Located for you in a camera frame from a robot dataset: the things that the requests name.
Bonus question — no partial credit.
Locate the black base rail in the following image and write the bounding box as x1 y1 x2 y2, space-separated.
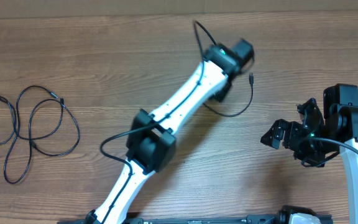
57 205 334 224

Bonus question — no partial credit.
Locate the black long usb cable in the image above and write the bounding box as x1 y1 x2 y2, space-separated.
0 85 81 185

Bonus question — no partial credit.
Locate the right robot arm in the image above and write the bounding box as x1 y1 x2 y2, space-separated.
260 83 358 223

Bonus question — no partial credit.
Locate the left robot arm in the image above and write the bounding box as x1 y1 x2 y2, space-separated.
85 39 254 223

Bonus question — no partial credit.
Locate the black short usb cable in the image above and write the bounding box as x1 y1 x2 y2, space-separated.
202 72 255 118

